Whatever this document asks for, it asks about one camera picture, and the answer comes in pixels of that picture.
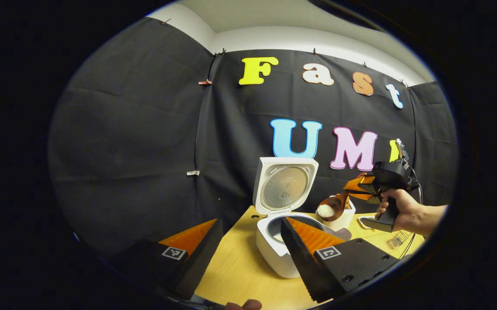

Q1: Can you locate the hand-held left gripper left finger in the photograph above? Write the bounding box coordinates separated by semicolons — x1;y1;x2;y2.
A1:
106;218;224;301

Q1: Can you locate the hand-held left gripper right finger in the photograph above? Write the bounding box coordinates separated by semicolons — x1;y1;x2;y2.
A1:
280;217;402;303

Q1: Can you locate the brown wooden spoon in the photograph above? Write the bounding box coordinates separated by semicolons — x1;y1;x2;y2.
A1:
317;192;352;222

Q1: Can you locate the white rice cooker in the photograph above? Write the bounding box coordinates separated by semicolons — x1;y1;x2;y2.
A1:
253;157;352;279

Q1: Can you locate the metal wire chopstick holder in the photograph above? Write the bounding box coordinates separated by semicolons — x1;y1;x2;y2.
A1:
388;230;413;250

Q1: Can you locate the clear shallow container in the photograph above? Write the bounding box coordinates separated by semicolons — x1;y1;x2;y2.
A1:
357;217;388;230

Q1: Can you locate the white toaster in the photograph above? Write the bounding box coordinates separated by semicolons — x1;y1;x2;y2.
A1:
315;196;356;232

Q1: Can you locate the black backdrop cloth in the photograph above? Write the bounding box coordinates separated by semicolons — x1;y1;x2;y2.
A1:
48;17;459;259

